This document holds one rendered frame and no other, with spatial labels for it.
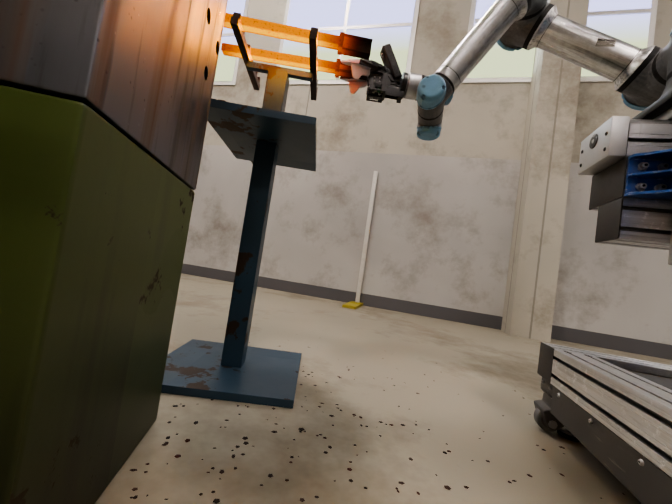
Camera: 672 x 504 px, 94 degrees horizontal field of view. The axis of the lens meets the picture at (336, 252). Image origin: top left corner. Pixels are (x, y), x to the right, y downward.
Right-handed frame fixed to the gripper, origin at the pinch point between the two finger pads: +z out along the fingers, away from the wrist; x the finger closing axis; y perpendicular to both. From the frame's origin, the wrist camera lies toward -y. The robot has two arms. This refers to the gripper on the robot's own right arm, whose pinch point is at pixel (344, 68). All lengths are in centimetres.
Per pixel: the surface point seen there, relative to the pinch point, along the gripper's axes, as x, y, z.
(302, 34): -13.0, 0.9, 12.4
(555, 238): 152, 14, -189
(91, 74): -69, 49, 20
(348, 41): -11.7, -0.3, -0.4
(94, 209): -65, 61, 21
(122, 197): -60, 58, 21
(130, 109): -62, 49, 21
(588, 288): 166, 50, -235
